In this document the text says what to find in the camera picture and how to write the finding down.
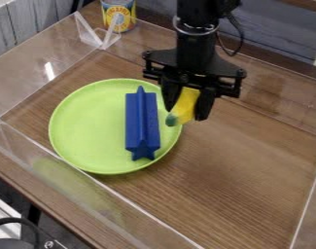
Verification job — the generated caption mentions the black chair armrest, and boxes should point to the black chair armrest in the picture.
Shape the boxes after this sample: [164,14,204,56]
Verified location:
[0,217,41,249]

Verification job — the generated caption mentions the black cable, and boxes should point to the black cable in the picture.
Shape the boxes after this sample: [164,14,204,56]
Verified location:
[216,9,247,58]

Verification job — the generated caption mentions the yellow blue tin can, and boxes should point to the yellow blue tin can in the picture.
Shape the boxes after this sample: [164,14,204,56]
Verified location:
[101,0,137,33]

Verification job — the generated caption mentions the blue star-shaped block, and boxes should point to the blue star-shaped block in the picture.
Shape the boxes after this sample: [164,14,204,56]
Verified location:
[125,86,160,160]

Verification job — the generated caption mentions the yellow toy banana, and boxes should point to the yellow toy banana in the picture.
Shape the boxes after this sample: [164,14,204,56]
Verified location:
[165,88,201,126]

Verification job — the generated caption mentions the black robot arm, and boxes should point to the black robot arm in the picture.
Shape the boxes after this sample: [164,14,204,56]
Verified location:
[143,0,248,126]

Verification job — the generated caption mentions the green round plate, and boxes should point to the green round plate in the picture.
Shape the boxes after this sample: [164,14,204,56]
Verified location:
[49,78,183,175]

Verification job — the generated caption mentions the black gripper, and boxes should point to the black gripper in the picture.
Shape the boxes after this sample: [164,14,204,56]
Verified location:
[143,28,248,122]

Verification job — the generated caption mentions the clear acrylic tray walls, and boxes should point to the clear acrylic tray walls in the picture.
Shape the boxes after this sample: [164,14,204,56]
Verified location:
[0,4,316,249]

